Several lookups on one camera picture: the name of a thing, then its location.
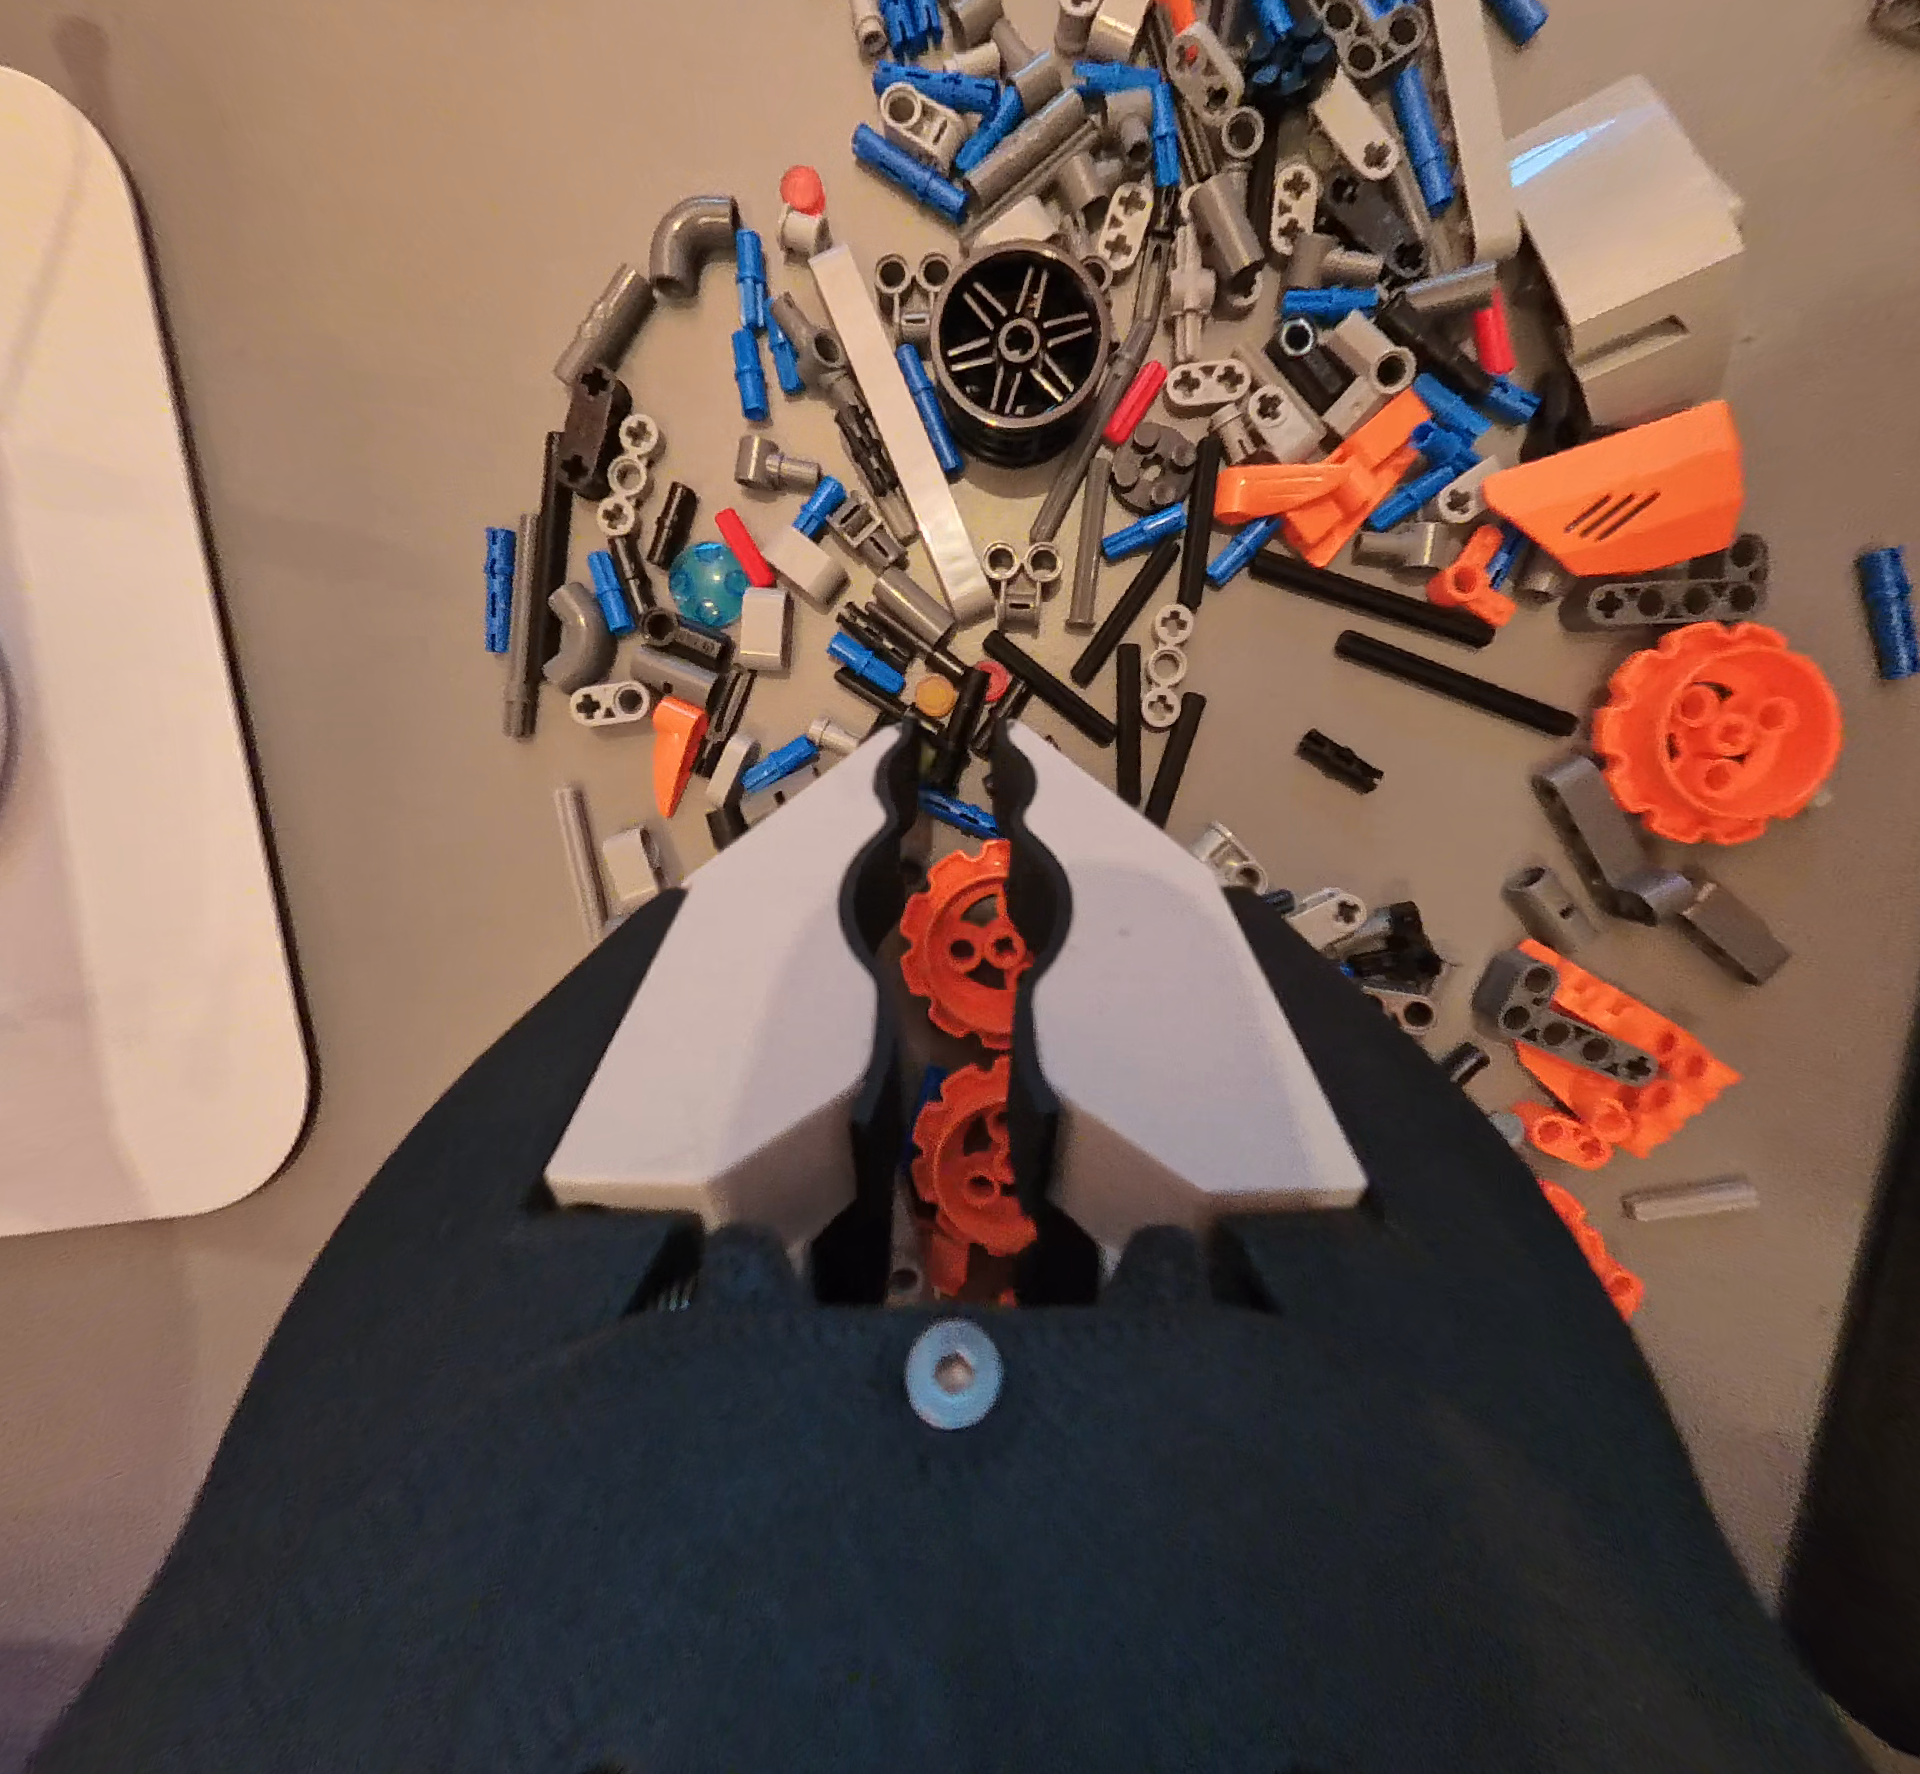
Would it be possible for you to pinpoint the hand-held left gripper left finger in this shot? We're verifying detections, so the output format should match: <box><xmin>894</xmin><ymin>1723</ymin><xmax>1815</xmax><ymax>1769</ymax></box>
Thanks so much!
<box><xmin>550</xmin><ymin>730</ymin><xmax>938</xmax><ymax>1296</ymax></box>

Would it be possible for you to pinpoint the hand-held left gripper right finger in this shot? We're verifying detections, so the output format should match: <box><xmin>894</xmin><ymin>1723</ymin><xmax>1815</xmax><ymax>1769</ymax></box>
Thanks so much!
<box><xmin>985</xmin><ymin>725</ymin><xmax>1367</xmax><ymax>1296</ymax></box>

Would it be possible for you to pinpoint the orange gear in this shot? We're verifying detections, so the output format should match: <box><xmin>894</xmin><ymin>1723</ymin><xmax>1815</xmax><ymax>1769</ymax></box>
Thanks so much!
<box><xmin>896</xmin><ymin>844</ymin><xmax>1037</xmax><ymax>1040</ymax></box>
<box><xmin>901</xmin><ymin>1055</ymin><xmax>1037</xmax><ymax>1296</ymax></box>
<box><xmin>1592</xmin><ymin>625</ymin><xmax>1853</xmax><ymax>846</ymax></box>
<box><xmin>1541</xmin><ymin>1182</ymin><xmax>1648</xmax><ymax>1321</ymax></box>

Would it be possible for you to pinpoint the white book stand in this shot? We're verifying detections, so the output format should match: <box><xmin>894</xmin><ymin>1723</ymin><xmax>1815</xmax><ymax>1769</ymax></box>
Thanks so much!
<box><xmin>0</xmin><ymin>66</ymin><xmax>315</xmax><ymax>1240</ymax></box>

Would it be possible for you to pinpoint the pile of building kit parts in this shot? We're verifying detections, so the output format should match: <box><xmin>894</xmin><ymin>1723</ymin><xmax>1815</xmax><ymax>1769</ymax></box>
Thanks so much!
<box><xmin>480</xmin><ymin>0</ymin><xmax>1920</xmax><ymax>1325</ymax></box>

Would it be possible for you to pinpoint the grey curved panel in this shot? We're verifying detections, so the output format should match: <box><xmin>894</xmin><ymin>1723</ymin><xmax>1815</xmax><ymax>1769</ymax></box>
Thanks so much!
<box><xmin>1501</xmin><ymin>74</ymin><xmax>1758</xmax><ymax>425</ymax></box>

